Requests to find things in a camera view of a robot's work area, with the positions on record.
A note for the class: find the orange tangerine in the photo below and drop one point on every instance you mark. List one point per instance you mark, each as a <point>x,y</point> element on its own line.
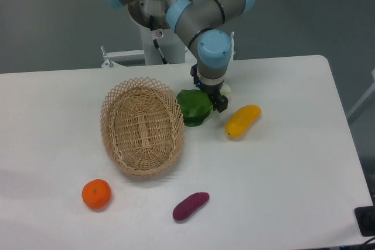
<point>96,194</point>

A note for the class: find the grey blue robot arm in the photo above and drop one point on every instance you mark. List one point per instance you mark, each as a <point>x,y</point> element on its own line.
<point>197,26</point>

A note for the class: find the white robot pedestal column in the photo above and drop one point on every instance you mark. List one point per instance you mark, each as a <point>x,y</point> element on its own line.
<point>160,44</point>

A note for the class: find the white metal base frame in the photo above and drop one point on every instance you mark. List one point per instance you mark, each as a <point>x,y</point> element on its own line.
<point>137,57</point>

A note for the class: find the woven wicker basket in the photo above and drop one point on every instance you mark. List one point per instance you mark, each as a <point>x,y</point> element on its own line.
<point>142,127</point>

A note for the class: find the yellow mango fruit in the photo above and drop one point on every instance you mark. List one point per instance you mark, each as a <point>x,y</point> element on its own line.
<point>241,120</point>

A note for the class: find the black device at edge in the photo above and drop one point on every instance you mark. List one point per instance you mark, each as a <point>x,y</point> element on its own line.
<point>365,220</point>

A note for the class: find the purple sweet potato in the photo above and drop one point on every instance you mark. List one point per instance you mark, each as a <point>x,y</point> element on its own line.
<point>189,205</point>

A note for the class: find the green bok choy vegetable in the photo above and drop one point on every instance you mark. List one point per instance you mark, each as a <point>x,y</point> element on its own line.
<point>195,106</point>

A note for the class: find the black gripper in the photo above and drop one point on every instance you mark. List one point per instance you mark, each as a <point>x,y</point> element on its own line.
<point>211,87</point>

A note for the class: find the white table leg right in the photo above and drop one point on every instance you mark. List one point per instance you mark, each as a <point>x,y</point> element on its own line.
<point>362,103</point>

